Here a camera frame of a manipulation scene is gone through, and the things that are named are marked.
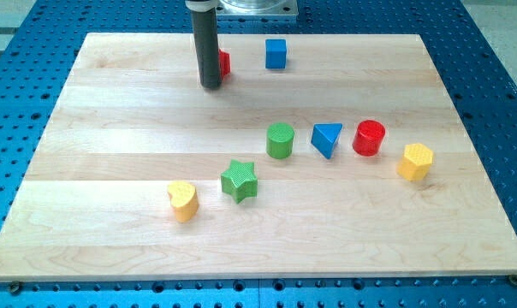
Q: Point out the blue triangle block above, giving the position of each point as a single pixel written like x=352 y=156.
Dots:
x=325 y=137

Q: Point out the green cylinder block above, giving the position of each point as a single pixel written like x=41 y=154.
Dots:
x=280 y=138

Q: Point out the green star block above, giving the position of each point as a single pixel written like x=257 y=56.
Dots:
x=239 y=181

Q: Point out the light wooden board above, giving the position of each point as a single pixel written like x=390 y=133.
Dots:
x=132 y=118

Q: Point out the yellow heart block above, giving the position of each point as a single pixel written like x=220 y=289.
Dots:
x=183 y=199

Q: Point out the red block behind rod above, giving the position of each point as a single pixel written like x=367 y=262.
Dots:
x=224 y=63

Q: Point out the blue cube block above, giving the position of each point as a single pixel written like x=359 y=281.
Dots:
x=275 y=53

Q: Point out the red cylinder block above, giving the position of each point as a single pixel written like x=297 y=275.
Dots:
x=368 y=138

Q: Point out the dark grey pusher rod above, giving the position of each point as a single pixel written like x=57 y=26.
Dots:
x=206 y=46

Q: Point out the yellow hexagon block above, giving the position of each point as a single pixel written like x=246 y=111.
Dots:
x=415 y=162

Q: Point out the left board corner screw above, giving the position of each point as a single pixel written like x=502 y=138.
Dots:
x=14 y=288

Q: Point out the board corner screw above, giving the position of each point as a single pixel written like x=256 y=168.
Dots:
x=512 y=280
x=14 y=288

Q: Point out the right board corner screw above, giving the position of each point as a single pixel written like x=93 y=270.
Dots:
x=512 y=280

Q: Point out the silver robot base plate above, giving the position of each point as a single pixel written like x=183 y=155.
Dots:
x=258 y=9

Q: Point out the white rod mount collar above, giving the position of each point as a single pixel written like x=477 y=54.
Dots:
x=201 y=6

